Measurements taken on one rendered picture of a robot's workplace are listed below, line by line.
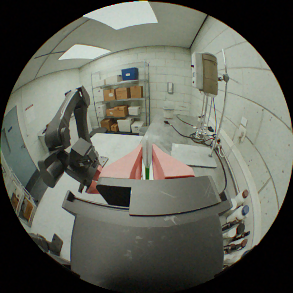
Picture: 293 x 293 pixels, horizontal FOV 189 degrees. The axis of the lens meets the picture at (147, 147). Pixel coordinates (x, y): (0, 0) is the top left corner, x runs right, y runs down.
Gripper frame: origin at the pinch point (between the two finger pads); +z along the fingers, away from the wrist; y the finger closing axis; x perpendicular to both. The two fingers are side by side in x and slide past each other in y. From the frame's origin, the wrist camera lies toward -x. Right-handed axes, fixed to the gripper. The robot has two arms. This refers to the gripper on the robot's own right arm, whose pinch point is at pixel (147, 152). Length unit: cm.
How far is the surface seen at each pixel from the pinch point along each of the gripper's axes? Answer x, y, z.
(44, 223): 33, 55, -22
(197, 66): -20.1, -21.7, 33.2
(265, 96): -21, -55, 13
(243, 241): 21.7, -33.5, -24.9
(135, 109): 50, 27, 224
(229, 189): 31, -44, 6
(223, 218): 31.3, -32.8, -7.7
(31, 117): -15, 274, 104
